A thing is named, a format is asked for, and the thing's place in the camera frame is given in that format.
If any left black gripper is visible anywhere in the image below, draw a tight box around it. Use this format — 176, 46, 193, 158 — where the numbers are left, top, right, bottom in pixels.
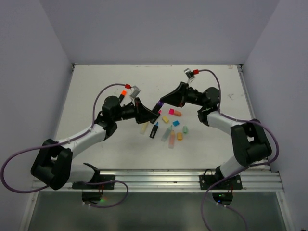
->
113, 98, 157, 125

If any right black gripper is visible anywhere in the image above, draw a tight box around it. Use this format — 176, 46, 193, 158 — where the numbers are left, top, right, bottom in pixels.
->
161, 81, 207, 107

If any pastel yellow highlighter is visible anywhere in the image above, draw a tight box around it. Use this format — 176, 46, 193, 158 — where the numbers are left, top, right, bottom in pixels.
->
140, 122, 150, 134

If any purple cap black highlighter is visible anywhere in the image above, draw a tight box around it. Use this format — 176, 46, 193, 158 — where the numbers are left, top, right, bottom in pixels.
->
150, 101, 164, 124

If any peach cap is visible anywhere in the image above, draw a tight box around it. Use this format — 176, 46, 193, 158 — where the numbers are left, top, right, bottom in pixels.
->
173, 110, 182, 116

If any blue black highlighter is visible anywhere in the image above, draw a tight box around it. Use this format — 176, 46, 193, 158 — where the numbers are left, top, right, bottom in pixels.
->
149, 122, 159, 139

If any pastel yellow cap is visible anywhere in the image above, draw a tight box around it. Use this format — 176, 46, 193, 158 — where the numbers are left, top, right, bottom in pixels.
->
162, 116, 169, 124

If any blue cap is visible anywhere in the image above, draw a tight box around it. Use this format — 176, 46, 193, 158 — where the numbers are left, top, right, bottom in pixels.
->
172, 120, 180, 127

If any pastel green highlighter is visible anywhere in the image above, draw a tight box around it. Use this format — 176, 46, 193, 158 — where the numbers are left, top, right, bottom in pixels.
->
161, 126, 173, 142

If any pastel green cap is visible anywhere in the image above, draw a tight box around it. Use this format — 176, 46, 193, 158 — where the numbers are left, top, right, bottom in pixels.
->
182, 126, 188, 134

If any pastel orange cap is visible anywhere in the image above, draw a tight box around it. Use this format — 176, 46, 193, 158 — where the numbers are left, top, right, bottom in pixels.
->
177, 132, 183, 141

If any pastel orange highlighter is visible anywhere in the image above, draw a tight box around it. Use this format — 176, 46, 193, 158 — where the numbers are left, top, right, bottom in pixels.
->
168, 130, 175, 149

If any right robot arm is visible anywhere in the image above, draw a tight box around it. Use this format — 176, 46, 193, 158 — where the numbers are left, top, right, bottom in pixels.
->
160, 82, 272, 189

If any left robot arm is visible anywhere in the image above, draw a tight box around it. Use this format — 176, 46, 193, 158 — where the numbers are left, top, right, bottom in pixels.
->
30, 96, 158, 190

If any orange cap black highlighter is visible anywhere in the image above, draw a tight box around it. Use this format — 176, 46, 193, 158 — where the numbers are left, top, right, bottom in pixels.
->
119, 90, 127, 101

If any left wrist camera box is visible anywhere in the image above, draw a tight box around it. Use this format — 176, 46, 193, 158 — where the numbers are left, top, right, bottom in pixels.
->
129, 85, 141, 100

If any aluminium rail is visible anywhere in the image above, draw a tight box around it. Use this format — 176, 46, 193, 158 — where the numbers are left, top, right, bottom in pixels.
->
32, 169, 284, 193

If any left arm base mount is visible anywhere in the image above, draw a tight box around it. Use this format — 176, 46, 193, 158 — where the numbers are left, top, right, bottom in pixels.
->
72, 162, 116, 202

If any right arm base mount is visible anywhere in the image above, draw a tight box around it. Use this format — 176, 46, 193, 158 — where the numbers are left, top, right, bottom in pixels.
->
199, 169, 243, 205

